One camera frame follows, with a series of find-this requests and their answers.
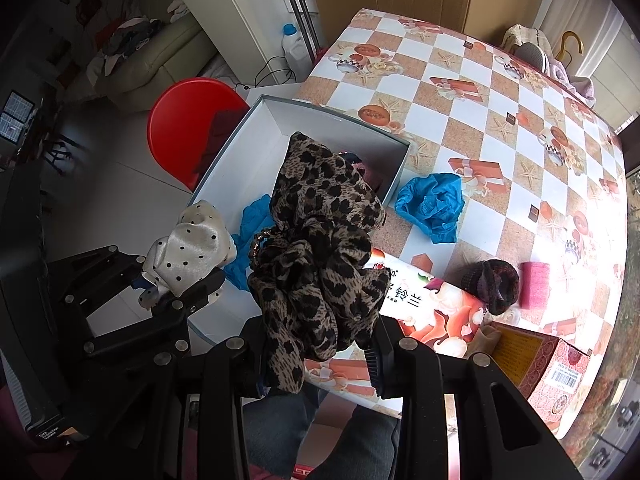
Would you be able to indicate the white plastic bottle blue cap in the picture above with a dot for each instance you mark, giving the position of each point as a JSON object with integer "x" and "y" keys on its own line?
{"x": 295, "y": 52}

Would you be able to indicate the red patterned carton box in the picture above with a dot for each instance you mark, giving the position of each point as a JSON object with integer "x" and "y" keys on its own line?
{"x": 546, "y": 369}

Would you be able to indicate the green sofa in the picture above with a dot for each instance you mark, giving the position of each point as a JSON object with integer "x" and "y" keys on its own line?
{"x": 180, "y": 50}

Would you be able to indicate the floral tissue box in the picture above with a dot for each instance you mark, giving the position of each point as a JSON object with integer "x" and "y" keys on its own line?
{"x": 428, "y": 309}

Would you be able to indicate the pink knitted sock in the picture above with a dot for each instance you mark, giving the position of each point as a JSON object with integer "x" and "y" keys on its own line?
{"x": 370, "y": 176}

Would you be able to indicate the red plastic stool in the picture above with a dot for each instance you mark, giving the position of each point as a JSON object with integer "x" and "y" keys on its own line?
{"x": 188, "y": 125}

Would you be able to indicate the checkered patterned tablecloth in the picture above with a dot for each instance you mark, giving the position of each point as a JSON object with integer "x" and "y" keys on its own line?
{"x": 542, "y": 176}

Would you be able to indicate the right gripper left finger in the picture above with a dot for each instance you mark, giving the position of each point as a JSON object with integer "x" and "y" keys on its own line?
{"x": 227, "y": 374}

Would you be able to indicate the grey open cardboard box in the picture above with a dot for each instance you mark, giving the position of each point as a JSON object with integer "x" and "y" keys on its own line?
{"x": 129, "y": 201}

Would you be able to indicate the yellow umbrella handle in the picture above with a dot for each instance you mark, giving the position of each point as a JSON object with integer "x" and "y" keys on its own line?
{"x": 571, "y": 45}

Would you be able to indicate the red handled mop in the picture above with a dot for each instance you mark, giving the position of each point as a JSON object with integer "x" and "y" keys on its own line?
{"x": 306, "y": 27}

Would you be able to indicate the leopard print scrunchie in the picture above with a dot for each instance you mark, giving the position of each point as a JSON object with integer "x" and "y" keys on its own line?
{"x": 309, "y": 275}

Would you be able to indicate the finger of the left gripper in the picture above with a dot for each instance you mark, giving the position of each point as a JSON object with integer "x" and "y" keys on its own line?
{"x": 196, "y": 297}

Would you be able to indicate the blue cloth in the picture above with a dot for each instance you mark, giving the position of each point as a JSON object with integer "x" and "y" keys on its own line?
{"x": 255, "y": 218}
{"x": 434, "y": 204}

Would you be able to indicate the white cabinet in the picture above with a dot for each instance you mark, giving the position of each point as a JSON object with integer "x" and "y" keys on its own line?
{"x": 247, "y": 33}

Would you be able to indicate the cream polka dot scrunchie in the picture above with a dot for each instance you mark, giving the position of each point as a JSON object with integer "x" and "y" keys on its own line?
{"x": 198, "y": 244}

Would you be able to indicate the dark maroon scrunchie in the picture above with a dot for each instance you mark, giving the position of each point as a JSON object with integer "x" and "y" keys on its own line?
{"x": 494, "y": 282}

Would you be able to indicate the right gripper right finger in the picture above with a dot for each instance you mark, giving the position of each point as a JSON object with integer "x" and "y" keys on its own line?
{"x": 500, "y": 436}

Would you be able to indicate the beige fuzzy sock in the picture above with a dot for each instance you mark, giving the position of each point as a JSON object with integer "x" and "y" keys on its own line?
{"x": 485, "y": 341}

